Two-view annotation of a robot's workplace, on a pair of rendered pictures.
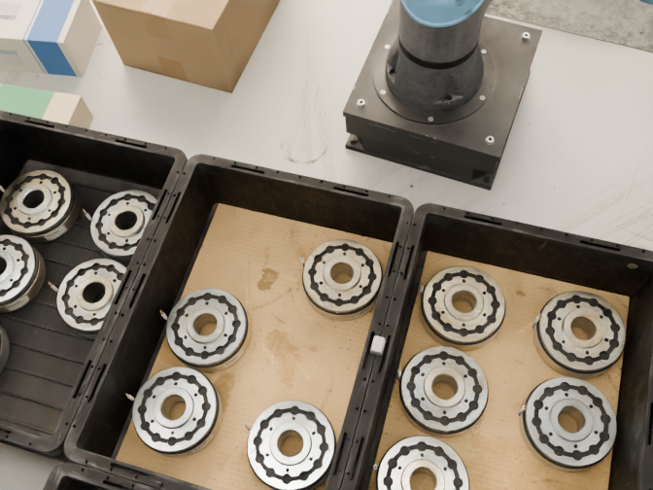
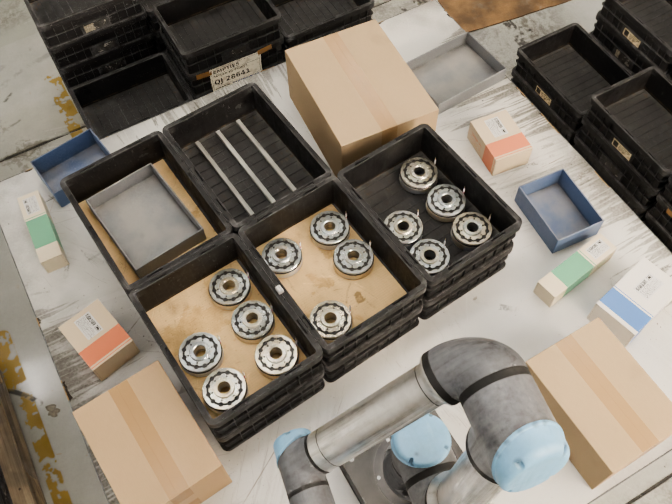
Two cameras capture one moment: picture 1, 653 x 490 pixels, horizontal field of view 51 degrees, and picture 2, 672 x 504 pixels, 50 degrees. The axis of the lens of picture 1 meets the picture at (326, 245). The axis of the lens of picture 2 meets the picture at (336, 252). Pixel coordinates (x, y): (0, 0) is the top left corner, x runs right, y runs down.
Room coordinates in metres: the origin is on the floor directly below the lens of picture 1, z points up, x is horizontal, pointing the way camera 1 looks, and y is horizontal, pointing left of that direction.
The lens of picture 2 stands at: (0.78, -0.63, 2.46)
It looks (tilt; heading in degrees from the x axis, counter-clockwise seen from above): 60 degrees down; 123
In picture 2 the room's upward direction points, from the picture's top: 2 degrees counter-clockwise
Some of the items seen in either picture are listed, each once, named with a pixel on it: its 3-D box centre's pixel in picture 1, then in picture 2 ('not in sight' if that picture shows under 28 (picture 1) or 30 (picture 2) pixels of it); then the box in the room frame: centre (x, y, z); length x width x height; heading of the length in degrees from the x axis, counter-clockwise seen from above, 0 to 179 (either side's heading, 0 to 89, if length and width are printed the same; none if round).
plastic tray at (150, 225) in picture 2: not in sight; (145, 219); (-0.22, -0.01, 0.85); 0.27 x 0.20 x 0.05; 159
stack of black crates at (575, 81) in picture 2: not in sight; (570, 87); (0.49, 1.57, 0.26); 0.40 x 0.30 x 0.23; 151
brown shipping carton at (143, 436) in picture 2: not in sight; (153, 447); (0.15, -0.47, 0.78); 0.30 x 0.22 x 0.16; 156
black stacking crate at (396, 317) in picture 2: (257, 336); (331, 269); (0.28, 0.10, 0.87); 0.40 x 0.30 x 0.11; 156
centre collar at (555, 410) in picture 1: (571, 419); (199, 351); (0.13, -0.24, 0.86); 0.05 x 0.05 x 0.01
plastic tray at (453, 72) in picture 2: not in sight; (453, 72); (0.20, 0.98, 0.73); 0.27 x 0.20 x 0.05; 64
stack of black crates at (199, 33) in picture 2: not in sight; (225, 55); (-0.73, 0.94, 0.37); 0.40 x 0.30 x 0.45; 61
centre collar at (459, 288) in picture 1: (463, 301); (276, 353); (0.29, -0.16, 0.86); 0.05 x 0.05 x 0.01
